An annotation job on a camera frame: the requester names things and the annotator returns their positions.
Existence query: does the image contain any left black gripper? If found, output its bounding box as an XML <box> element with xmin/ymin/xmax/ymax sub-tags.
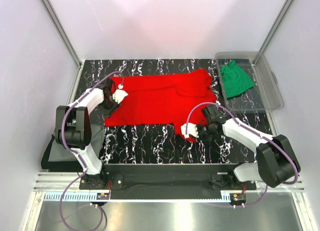
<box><xmin>97</xmin><ymin>94</ymin><xmax>121</xmax><ymax>119</ymax></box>

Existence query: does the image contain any red t shirt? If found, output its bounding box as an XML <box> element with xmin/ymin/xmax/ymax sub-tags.
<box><xmin>104</xmin><ymin>68</ymin><xmax>217</xmax><ymax>136</ymax></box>

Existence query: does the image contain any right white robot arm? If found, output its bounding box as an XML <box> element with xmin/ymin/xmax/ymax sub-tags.
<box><xmin>196</xmin><ymin>104</ymin><xmax>301</xmax><ymax>190</ymax></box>

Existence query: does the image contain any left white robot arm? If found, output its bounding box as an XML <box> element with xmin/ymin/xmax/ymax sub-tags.
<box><xmin>54</xmin><ymin>80</ymin><xmax>128</xmax><ymax>189</ymax></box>

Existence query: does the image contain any green t shirt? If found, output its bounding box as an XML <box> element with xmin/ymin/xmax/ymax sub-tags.
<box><xmin>220</xmin><ymin>60</ymin><xmax>255</xmax><ymax>99</ymax></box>

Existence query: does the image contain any clear plastic bin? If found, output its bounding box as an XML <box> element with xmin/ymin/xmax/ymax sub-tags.
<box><xmin>215</xmin><ymin>51</ymin><xmax>284</xmax><ymax>113</ymax></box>

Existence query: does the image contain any grey folded t shirt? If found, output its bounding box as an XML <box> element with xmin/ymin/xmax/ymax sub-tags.
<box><xmin>48</xmin><ymin>123</ymin><xmax>105</xmax><ymax>163</ymax></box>

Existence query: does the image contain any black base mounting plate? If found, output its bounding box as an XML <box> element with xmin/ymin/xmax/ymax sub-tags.
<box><xmin>79</xmin><ymin>164</ymin><xmax>243</xmax><ymax>203</ymax></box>

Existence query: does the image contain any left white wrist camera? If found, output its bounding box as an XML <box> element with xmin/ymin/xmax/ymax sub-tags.
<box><xmin>112</xmin><ymin>89</ymin><xmax>129</xmax><ymax>104</ymax></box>

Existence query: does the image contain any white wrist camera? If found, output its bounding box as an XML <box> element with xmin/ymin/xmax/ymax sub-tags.
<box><xmin>180</xmin><ymin>122</ymin><xmax>199</xmax><ymax>139</ymax></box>
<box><xmin>112</xmin><ymin>89</ymin><xmax>129</xmax><ymax>104</ymax></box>

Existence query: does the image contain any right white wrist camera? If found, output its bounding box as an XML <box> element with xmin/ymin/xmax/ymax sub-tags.
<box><xmin>180</xmin><ymin>122</ymin><xmax>199</xmax><ymax>139</ymax></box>

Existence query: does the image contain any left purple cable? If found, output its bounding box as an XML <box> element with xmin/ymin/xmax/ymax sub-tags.
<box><xmin>59</xmin><ymin>70</ymin><xmax>126</xmax><ymax>229</ymax></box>

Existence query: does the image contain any aluminium frame rail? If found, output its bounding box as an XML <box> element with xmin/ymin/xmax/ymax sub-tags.
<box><xmin>33</xmin><ymin>172</ymin><xmax>304</xmax><ymax>203</ymax></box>

